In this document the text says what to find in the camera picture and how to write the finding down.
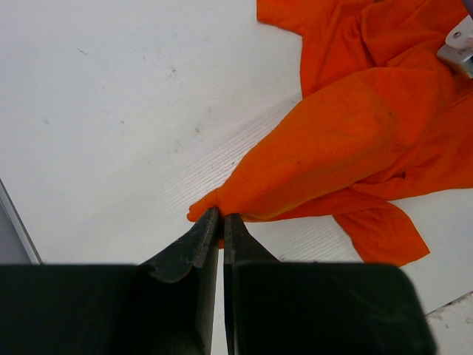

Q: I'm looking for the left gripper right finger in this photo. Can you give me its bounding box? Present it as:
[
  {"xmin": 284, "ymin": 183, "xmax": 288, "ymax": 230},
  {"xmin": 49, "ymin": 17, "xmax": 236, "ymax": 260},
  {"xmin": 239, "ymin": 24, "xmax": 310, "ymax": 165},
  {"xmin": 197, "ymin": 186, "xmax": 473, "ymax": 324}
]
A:
[{"xmin": 224, "ymin": 214, "xmax": 437, "ymax": 354}]

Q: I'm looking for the orange t shirt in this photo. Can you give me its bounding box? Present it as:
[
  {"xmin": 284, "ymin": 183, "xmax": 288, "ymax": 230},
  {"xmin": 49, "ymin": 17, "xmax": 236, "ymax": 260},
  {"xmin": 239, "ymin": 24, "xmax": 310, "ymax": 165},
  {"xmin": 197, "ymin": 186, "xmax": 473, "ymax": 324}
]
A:
[{"xmin": 188, "ymin": 1, "xmax": 472, "ymax": 266}]

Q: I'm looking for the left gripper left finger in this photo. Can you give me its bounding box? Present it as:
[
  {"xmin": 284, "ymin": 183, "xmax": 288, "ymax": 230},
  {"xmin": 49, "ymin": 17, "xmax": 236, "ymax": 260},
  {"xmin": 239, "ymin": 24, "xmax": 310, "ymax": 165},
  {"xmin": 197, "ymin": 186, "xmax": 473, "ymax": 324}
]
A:
[{"xmin": 1, "ymin": 208, "xmax": 220, "ymax": 354}]

